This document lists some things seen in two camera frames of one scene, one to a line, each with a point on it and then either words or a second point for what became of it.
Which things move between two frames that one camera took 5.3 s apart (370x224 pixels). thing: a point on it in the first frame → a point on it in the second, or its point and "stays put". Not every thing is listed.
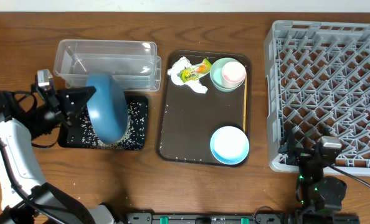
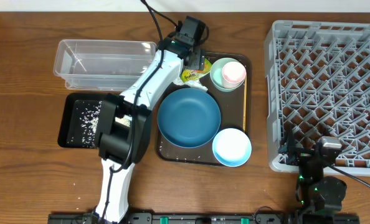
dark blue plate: [107, 107] → [189, 117]
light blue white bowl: [229, 145] stays put
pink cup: [233, 74] stays put
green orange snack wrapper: [195, 71] stays put
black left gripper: [50, 104] → [199, 58]
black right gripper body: [309, 172] stays put
